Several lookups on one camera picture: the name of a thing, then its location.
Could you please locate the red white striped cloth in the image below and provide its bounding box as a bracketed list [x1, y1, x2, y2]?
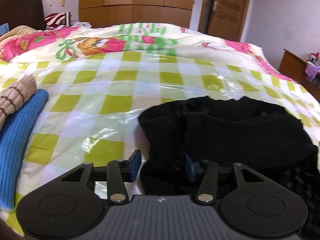
[44, 12, 68, 28]

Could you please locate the black garment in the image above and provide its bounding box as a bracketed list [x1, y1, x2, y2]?
[138, 96, 319, 195]

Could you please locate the dark brown headboard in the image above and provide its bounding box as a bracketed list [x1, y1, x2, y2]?
[0, 0, 47, 34]

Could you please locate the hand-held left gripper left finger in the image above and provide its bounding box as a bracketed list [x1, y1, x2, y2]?
[60, 149, 142, 203]

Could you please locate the blue knitted garment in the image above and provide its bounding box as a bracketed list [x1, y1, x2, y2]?
[0, 89, 49, 209]

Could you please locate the wooden cabinet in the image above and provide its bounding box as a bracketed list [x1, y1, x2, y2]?
[278, 49, 320, 90]

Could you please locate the beige striped knitted garment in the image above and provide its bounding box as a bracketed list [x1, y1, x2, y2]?
[0, 74, 38, 130]

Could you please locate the purple cloth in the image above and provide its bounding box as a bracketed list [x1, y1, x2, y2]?
[305, 64, 320, 82]

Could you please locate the dark fuzzy cloth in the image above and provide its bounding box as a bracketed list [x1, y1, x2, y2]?
[275, 150, 320, 240]

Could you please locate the checked floral quilt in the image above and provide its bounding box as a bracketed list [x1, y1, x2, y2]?
[0, 22, 320, 230]

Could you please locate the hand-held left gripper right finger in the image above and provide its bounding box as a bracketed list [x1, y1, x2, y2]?
[184, 152, 267, 203]

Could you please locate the beige blanket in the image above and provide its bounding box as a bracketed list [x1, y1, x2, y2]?
[0, 25, 43, 42]

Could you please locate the wooden door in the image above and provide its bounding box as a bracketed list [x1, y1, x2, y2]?
[199, 0, 253, 42]

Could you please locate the white clothes pile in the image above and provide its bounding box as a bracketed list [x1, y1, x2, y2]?
[71, 21, 93, 28]

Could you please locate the wooden wardrobe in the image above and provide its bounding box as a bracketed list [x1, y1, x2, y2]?
[79, 0, 198, 28]

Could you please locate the small toy figure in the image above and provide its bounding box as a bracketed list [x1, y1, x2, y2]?
[308, 52, 320, 67]

